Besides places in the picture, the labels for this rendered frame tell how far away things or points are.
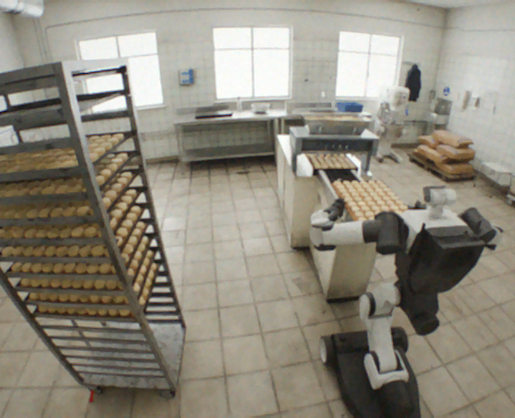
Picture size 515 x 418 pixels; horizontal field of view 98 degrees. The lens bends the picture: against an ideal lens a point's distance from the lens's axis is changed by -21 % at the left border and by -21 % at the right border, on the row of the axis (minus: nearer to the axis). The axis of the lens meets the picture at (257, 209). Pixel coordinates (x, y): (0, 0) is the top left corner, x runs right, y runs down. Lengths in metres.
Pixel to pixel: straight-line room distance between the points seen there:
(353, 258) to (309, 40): 4.20
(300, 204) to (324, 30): 3.77
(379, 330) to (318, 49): 4.74
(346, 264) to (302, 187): 0.78
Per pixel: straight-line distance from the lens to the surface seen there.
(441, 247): 1.05
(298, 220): 2.57
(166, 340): 2.03
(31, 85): 0.96
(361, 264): 2.12
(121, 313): 1.40
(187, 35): 5.12
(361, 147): 2.52
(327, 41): 5.55
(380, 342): 1.76
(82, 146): 0.88
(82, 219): 1.04
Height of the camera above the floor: 1.78
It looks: 30 degrees down
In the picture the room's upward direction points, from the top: 1 degrees counter-clockwise
